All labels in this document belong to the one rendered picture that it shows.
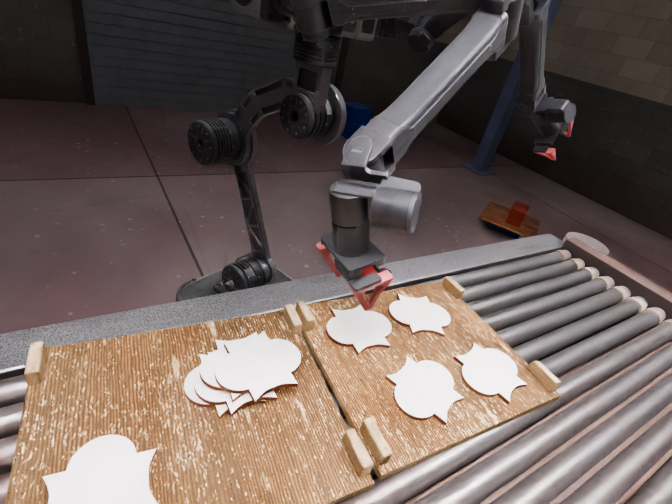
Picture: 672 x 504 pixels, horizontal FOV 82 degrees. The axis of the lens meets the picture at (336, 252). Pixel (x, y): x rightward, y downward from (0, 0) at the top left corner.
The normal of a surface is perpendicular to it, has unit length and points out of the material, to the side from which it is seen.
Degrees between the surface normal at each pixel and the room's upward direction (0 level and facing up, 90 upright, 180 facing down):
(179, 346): 0
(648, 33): 90
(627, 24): 90
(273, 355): 0
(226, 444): 0
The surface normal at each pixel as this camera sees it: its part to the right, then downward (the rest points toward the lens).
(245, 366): 0.20, -0.82
